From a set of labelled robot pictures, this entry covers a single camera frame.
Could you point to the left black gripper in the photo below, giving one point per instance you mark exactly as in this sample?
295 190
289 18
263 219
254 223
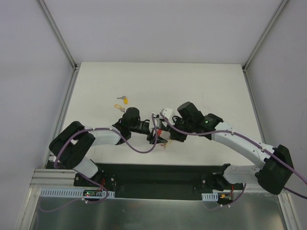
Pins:
151 136

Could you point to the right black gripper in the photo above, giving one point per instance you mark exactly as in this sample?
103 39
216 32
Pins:
177 135

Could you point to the red handled key organizer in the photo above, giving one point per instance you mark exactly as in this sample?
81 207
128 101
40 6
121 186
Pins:
163 138

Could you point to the key with solid yellow tag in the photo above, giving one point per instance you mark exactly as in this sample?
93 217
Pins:
124 99

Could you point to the key with yellow window tag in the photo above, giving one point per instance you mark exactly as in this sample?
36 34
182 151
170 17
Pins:
120 107

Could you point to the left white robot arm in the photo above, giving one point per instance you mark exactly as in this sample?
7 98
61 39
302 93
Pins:
72 144

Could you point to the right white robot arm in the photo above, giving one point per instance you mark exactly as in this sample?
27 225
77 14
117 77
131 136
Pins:
270 165

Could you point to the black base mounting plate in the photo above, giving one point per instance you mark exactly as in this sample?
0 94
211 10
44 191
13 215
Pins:
172 182

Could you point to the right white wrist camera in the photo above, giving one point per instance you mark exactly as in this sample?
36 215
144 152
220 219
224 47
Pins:
168 113

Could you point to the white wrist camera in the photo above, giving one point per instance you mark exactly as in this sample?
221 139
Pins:
168 113
156 122

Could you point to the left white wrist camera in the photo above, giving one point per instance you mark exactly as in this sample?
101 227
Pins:
156 122

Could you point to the right white cable duct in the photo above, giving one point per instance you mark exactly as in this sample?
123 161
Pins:
210 197

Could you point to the white cable duct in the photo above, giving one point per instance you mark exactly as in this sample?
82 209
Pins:
210 197
75 193

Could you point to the right aluminium table rail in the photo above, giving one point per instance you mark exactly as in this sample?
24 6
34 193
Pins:
253 102

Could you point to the aluminium table rail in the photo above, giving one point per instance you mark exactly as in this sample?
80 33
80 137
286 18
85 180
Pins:
253 102
62 111

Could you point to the right aluminium frame post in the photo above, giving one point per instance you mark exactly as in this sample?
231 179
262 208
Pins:
271 23

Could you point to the aluminium frame post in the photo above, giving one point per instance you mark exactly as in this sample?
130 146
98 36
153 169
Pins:
271 23
57 34

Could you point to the left aluminium table rail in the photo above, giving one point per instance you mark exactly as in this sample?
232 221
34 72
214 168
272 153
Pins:
62 111

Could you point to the front aluminium extrusion rail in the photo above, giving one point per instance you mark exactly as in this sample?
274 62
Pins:
52 178

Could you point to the left white cable duct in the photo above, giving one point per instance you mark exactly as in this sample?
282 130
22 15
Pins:
75 193

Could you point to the left aluminium frame post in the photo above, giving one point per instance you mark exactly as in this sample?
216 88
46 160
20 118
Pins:
57 34

